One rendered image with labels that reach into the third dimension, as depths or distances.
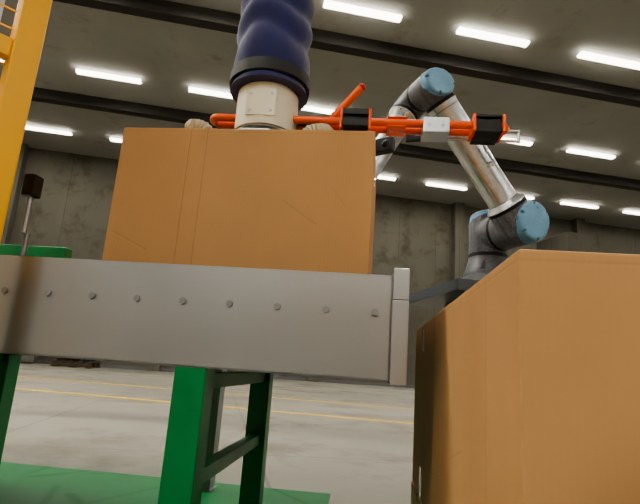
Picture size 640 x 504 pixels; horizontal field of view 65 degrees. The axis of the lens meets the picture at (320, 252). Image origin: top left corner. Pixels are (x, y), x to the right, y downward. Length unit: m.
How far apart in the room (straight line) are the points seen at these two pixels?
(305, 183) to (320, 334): 0.37
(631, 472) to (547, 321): 0.14
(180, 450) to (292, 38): 1.07
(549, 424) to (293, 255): 0.72
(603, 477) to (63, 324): 0.91
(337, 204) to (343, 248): 0.10
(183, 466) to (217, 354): 0.20
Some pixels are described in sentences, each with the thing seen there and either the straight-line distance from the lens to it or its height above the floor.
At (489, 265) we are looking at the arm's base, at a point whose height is 0.85.
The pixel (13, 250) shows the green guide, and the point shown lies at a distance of 1.31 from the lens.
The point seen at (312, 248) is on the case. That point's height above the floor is 0.67.
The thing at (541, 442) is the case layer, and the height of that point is 0.37.
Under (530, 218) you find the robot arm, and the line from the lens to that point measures 1.97.
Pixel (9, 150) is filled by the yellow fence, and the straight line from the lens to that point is 1.15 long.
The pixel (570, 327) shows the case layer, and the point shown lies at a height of 0.47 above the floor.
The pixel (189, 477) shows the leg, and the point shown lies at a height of 0.22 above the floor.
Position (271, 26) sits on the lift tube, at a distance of 1.50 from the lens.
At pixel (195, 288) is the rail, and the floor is 0.55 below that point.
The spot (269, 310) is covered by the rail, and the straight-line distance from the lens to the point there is 0.95.
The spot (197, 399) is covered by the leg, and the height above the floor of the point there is 0.35.
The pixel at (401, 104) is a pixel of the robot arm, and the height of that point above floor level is 1.41.
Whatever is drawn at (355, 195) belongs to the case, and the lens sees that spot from 1.12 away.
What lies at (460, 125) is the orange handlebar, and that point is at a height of 1.07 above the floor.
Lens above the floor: 0.42
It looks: 13 degrees up
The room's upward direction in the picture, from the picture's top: 4 degrees clockwise
